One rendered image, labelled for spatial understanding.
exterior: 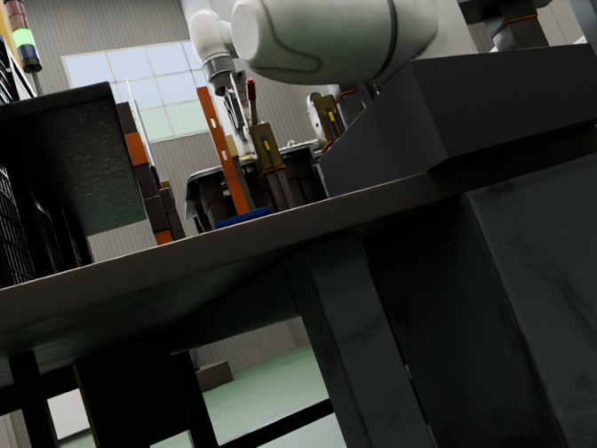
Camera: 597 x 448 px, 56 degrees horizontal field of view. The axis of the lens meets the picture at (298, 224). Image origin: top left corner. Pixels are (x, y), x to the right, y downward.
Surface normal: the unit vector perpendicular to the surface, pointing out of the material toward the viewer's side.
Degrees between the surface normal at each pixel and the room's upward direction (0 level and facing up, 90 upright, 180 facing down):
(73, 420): 90
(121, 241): 90
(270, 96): 90
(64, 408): 90
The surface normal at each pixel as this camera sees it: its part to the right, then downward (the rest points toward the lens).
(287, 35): 0.11, 0.44
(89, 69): 0.34, -0.25
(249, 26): -0.83, 0.25
